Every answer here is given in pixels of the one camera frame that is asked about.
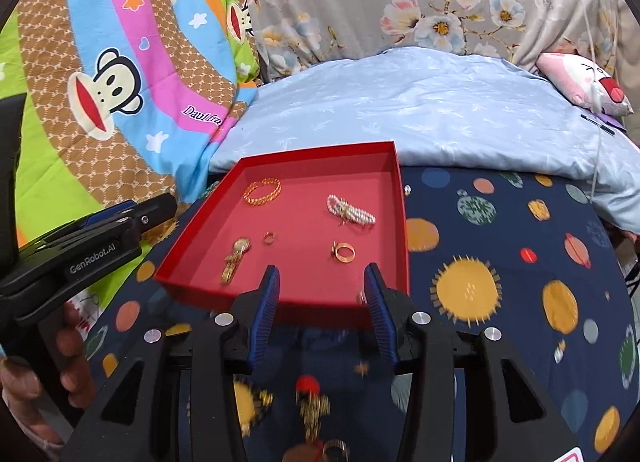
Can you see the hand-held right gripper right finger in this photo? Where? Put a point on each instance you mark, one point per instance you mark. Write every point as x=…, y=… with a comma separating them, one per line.
x=382, y=322

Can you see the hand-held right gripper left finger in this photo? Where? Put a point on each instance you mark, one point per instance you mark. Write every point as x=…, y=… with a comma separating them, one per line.
x=265, y=322

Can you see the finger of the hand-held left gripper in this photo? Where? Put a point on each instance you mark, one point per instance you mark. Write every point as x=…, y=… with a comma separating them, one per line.
x=115, y=209
x=150, y=217

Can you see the gold wrist watch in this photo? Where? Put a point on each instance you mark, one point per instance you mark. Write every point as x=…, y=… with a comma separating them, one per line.
x=242, y=245

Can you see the small gold hoop earring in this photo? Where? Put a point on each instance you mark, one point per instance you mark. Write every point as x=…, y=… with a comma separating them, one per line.
x=267, y=241

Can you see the red cardboard box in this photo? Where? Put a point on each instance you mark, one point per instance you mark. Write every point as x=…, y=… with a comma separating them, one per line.
x=300, y=222

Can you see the person's left hand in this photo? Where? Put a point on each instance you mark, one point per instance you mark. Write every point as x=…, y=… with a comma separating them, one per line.
x=75, y=357

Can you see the navy planet print bedsheet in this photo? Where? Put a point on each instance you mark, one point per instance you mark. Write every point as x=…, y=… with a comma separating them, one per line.
x=500, y=242

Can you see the colourful monkey print blanket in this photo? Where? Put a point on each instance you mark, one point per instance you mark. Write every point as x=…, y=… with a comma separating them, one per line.
x=100, y=41

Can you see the light blue quilt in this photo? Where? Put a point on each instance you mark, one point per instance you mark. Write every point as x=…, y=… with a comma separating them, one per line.
x=400, y=101

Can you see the pink cartoon pillow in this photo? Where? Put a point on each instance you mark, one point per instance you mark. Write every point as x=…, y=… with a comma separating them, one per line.
x=575, y=76

